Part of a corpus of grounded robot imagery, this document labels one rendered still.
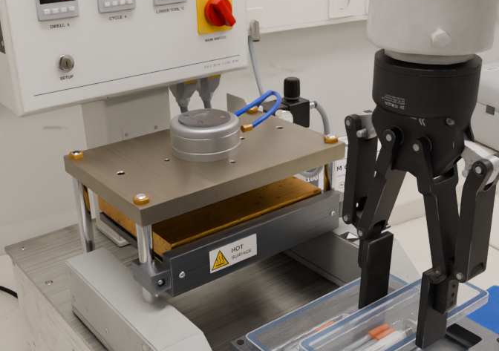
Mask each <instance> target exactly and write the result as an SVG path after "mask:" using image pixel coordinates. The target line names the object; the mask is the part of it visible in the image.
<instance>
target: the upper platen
mask: <svg viewBox="0 0 499 351"><path fill-rule="evenodd" d="M321 193H322V189H321V188H319V187H317V186H314V185H312V184H310V183H308V182H305V181H303V180H301V179H299V178H297V177H294V176H291V177H287V178H284V179H283V180H279V181H276V182H274V183H270V184H267V185H265V186H262V187H259V188H255V189H253V190H250V191H246V192H244V193H242V194H238V195H235V196H233V197H229V198H226V199H224V200H221V201H218V202H216V203H212V204H209V205H207V206H204V207H201V208H199V209H195V210H192V211H188V212H186V213H184V214H180V215H178V216H175V217H171V218H169V219H166V220H163V221H160V222H158V223H154V224H152V231H153V238H154V254H155V258H156V259H157V260H159V261H160V262H161V263H162V264H163V253H164V252H167V251H170V250H173V249H176V248H178V247H180V246H183V245H186V244H188V243H191V242H194V241H196V240H200V239H201V238H204V237H207V236H210V235H212V234H215V233H218V232H221V231H223V230H225V229H228V228H231V227H233V226H237V225H239V224H241V223H245V222H247V221H249V220H252V219H255V218H257V217H260V216H262V215H265V214H268V213H270V212H273V211H276V210H279V209H282V208H284V207H286V206H290V205H292V204H294V203H297V202H300V201H302V200H306V199H307V198H310V197H313V196H316V195H318V194H321ZM97 197H98V203H99V209H100V210H102V212H100V220H101V221H102V222H103V223H105V224H106V225H107V226H109V227H110V228H111V229H113V230H114V231H115V232H116V233H117V234H118V235H120V236H121V237H122V238H124V239H125V240H126V241H128V242H129V243H130V244H131V245H132V246H133V247H135V248H136V249H137V250H138V246H137V233H136V225H135V222H134V221H132V220H131V219H129V218H128V217H126V216H125V215H124V214H123V213H121V212H120V211H118V210H117V209H116V208H114V207H113V206H112V205H111V204H109V203H108V202H106V201H105V200H103V199H102V198H101V197H100V196H98V195H97Z"/></svg>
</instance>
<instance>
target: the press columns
mask: <svg viewBox="0 0 499 351"><path fill-rule="evenodd" d="M336 178H337V161H334V162H331V163H328V164H325V165H324V179H323V192H326V191H329V190H332V191H335V192H336ZM72 180H73V186H74V196H75V202H76V212H77V217H78V223H79V233H80V239H81V244H82V254H85V253H88V252H92V251H94V250H96V246H95V240H94V229H93V223H92V217H91V207H90V200H89V195H88V187H86V186H85V185H83V184H82V183H81V182H80V181H78V180H77V179H75V178H74V177H72ZM135 225H136V233H137V246H138V254H139V262H140V264H142V265H145V266H147V265H151V264H153V263H154V262H155V254H154V238H153V231H152V224H151V225H149V226H145V227H143V228H142V227H140V226H138V225H137V224H136V223H135ZM142 291H143V300H144V301H145V302H146V303H154V302H156V301H157V300H158V299H159V295H158V293H157V294H156V295H152V294H151V293H149V292H148V291H147V290H146V289H145V288H143V287H142Z"/></svg>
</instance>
